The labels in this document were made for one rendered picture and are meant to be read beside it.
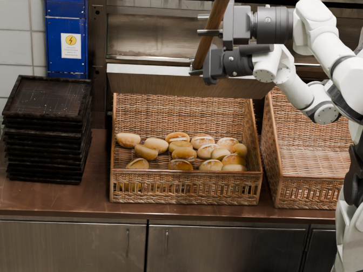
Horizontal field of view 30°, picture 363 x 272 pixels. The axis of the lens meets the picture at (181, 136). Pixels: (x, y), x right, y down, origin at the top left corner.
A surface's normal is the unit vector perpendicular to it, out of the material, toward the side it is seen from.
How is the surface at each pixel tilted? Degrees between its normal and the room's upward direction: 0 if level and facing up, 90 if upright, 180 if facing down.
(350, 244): 113
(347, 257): 90
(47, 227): 90
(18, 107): 0
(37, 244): 90
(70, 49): 90
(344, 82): 67
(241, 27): 50
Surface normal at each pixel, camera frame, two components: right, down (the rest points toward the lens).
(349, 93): -0.40, 0.15
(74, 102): 0.07, -0.84
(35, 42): 0.04, 0.55
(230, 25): -0.08, -0.12
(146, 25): 0.06, 0.23
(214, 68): -0.52, -0.11
